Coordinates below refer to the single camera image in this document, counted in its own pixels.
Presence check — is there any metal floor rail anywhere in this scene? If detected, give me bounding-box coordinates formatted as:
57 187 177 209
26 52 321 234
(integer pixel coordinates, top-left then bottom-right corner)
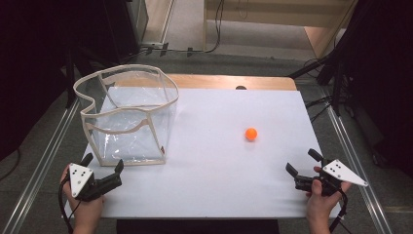
324 102 394 234
0 97 81 234

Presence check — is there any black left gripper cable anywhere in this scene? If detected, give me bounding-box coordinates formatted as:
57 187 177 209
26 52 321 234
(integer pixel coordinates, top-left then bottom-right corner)
56 176 82 234

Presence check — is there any person's right hand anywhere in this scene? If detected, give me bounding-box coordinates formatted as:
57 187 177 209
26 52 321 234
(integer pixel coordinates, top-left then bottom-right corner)
305 179 354 222

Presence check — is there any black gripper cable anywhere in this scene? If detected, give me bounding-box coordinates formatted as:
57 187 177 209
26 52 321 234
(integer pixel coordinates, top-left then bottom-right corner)
327 188 350 234
56 176 82 234

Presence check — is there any orange ball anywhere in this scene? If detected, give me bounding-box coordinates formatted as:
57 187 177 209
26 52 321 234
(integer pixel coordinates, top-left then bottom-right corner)
244 127 259 142

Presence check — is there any black stand leg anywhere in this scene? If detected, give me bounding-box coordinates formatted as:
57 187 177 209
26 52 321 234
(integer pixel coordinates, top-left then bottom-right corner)
287 55 332 80

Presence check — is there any black cabinet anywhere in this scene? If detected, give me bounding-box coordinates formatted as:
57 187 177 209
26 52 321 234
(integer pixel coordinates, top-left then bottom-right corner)
69 0 150 64

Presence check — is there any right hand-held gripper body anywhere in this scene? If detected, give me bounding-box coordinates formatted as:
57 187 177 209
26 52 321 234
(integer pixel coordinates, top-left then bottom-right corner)
294 158 370 197

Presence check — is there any light wooden furniture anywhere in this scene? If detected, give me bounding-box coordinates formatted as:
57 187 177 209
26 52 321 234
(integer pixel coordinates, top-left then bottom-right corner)
203 0 359 59

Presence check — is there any black floor cable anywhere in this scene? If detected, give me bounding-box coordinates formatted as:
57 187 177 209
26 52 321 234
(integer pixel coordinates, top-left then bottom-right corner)
121 0 227 62
304 94 335 124

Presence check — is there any person's dark clothing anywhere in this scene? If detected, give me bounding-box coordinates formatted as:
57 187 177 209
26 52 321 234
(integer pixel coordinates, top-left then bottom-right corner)
116 218 282 234

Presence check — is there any dark curtain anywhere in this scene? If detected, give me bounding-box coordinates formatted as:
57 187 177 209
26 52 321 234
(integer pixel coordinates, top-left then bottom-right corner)
0 0 79 162
337 0 413 178

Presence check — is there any wooden table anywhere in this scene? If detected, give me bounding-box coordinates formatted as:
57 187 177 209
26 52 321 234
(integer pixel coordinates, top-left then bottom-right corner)
111 73 298 92

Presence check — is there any person's left hand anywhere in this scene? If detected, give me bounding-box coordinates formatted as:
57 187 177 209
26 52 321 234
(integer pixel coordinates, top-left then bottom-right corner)
59 164 106 225

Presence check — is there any white board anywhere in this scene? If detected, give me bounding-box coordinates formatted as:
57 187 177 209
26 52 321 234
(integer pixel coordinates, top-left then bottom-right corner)
63 86 343 219

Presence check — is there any clear plastic bin beige trim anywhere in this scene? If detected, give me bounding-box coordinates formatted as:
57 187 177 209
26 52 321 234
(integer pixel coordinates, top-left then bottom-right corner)
72 63 180 168

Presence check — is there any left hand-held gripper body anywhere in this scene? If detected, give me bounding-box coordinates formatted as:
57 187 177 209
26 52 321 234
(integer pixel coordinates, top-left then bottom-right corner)
68 162 124 202

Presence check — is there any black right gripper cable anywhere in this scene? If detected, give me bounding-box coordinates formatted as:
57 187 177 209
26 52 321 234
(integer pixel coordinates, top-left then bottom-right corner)
327 188 350 234

